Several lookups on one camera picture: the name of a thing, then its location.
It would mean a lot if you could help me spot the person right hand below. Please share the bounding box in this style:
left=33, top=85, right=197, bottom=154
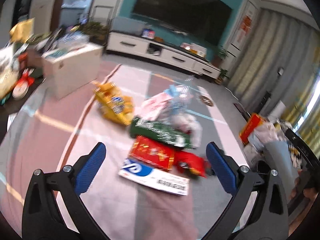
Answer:
left=289, top=178, right=319, bottom=203

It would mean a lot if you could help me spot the yellow cloth on shelf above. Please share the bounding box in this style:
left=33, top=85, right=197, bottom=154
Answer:
left=9, top=18, right=34, bottom=43

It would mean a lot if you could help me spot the red orange carton box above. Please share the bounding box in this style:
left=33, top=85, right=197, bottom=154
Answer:
left=239, top=113, right=266, bottom=146

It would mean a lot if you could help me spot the white torn cardboard box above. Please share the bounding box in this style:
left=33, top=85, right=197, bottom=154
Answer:
left=118, top=158, right=189, bottom=196

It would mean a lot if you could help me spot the white trash bag on floor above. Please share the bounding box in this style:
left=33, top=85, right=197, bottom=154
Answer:
left=248, top=122, right=279, bottom=151

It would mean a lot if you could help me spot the white plastic bag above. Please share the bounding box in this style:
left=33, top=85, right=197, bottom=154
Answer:
left=171, top=113, right=202, bottom=148

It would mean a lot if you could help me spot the potted plant by cabinet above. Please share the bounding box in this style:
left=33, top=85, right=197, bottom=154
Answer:
left=211, top=47, right=228, bottom=68

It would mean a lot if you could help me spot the red foil snack bag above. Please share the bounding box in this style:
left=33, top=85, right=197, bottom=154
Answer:
left=174, top=151, right=207, bottom=177

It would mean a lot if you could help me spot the clear plastic container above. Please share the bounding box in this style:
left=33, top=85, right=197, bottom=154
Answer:
left=56, top=32, right=89, bottom=50

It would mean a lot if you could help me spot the round white tape roll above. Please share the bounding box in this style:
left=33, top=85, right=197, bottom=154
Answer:
left=12, top=81, right=29, bottom=100

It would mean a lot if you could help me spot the white tv cabinet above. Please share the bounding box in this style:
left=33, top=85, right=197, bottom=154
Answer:
left=106, top=31, right=221, bottom=79

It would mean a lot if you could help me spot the green foil tea bag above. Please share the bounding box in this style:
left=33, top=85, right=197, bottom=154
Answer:
left=129, top=116, right=193, bottom=149

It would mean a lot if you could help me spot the pink printed wrapper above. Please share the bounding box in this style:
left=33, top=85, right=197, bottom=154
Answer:
left=137, top=92, right=172, bottom=121

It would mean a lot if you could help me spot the white storage box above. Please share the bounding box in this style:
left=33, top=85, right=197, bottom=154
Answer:
left=41, top=43, right=103, bottom=100

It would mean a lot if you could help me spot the clear printed zip bag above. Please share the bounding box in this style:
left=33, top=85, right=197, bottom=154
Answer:
left=164, top=85, right=192, bottom=115

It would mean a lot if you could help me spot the red cigarette carton box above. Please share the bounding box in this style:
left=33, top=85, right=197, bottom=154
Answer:
left=129, top=135, right=175, bottom=171

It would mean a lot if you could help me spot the yellow chip bag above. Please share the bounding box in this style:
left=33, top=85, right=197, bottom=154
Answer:
left=93, top=81, right=135, bottom=126

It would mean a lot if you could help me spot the large black television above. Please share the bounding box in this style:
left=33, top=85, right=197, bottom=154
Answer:
left=132, top=0, right=232, bottom=46

